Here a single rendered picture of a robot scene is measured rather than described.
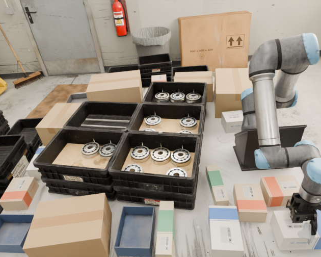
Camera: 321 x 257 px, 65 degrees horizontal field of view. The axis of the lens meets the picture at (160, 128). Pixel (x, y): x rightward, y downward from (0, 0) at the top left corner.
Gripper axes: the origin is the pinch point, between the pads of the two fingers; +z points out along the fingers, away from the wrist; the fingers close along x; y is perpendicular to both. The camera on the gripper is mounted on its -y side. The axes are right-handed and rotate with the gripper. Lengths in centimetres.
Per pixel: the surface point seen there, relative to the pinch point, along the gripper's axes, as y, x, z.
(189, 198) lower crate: 44.5, -14.3, -2.3
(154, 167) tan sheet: 61, -32, -5
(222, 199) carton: 29.1, -16.2, 1.9
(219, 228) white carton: 33.0, 0.1, -1.1
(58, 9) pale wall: 216, -346, -28
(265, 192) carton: 8.2, -19.9, 2.6
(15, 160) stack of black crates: 173, -77, 26
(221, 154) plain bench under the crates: 23, -53, 8
